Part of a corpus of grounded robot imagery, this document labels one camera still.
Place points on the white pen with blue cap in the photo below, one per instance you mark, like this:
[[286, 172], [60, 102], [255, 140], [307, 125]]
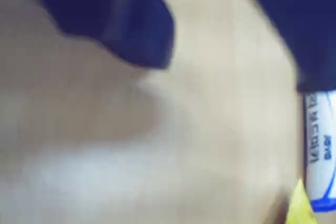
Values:
[[321, 140]]

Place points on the yellow stick packet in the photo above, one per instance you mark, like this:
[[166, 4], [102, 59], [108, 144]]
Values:
[[300, 205]]

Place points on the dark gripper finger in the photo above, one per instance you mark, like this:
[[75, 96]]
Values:
[[309, 24], [110, 11]]

